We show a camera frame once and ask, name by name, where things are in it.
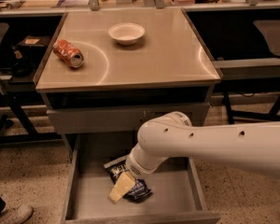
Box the closed top drawer front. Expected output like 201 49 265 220
47 103 210 134

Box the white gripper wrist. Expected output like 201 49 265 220
108 144 165 203

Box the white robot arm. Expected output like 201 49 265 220
109 111 280 203

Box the blue Kettle chip bag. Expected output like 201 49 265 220
104 156 151 203

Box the black box with label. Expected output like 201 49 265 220
17 35 51 60

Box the grey sneaker shoe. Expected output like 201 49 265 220
0 204 34 224

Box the grey drawer cabinet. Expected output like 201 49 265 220
33 7 224 161

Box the white paper bowl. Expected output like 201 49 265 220
108 22 145 46

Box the open middle drawer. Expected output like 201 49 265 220
61 132 220 224

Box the orange soda can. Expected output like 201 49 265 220
53 39 84 68

